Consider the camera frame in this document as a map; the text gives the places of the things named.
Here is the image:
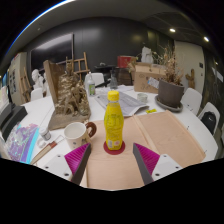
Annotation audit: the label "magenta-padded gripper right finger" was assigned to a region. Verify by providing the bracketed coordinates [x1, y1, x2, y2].
[132, 142, 184, 186]

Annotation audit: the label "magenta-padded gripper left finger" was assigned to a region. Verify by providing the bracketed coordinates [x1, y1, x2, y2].
[43, 142, 93, 186]

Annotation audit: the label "yellow drink bottle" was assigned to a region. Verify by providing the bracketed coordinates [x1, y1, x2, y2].
[103, 90, 125, 151]

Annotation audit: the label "white dotted mug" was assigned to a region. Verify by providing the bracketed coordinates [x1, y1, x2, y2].
[63, 120, 98, 150]

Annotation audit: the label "long wooden paintbrush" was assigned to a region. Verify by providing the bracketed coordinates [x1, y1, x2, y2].
[30, 134, 66, 166]

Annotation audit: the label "flat round red coaster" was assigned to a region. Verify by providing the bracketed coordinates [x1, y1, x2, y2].
[102, 139, 126, 156]

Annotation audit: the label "small white jar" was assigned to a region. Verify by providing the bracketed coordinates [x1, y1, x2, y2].
[38, 125, 52, 141]

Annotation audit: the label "white tape roll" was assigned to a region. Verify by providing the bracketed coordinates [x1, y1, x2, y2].
[35, 139, 47, 150]

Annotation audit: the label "newspaper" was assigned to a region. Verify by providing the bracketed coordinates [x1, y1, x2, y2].
[94, 84, 150, 118]

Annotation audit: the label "gold sculpture on wooden base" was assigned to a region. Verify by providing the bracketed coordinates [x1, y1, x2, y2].
[43, 59, 92, 131]

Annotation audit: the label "small glass jar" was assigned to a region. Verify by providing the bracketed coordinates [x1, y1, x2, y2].
[136, 92, 149, 104]

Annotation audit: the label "dried plant in grey pot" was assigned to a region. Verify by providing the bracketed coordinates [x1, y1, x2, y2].
[153, 44, 185, 113]

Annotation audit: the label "black bag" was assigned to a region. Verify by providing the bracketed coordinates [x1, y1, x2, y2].
[201, 111, 218, 133]

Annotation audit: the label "black flat box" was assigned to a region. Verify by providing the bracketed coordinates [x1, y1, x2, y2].
[0, 105, 29, 142]

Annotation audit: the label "cardboard box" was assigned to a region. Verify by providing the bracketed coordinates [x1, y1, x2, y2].
[133, 62, 167, 94]

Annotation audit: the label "dark grey flat box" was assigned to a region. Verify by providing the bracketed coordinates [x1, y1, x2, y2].
[0, 102, 14, 129]

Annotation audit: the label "wooden easel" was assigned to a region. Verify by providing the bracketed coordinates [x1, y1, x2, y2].
[19, 67, 33, 103]
[64, 51, 91, 83]

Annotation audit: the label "white plaster busts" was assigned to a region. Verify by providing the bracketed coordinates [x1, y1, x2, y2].
[31, 68, 48, 91]

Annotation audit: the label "red box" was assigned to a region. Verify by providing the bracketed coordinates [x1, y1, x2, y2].
[117, 55, 133, 69]

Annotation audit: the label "white cabinet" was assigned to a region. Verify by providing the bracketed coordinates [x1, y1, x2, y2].
[7, 51, 29, 106]

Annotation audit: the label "white plaster sculpture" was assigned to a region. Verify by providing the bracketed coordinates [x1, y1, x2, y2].
[140, 46, 154, 64]

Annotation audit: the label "recessed ceiling spotlights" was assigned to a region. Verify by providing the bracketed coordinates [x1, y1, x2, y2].
[168, 27, 224, 66]

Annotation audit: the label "long ceiling light panel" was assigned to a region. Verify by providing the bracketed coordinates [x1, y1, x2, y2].
[4, 0, 78, 58]

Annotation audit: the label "wooden wall figure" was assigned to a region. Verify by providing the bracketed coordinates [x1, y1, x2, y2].
[185, 68, 196, 90]

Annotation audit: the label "black wall screen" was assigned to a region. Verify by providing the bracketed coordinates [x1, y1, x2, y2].
[30, 32, 75, 72]

